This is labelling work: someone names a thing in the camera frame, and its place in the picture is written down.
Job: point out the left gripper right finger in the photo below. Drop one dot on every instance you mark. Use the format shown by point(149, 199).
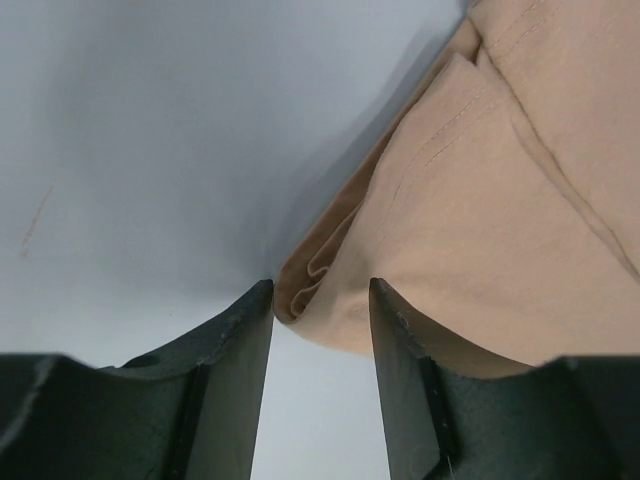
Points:
point(453, 410)

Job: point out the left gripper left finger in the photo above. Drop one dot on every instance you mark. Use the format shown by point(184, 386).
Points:
point(186, 410)

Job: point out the beige t shirt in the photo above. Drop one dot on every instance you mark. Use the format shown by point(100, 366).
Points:
point(502, 202)

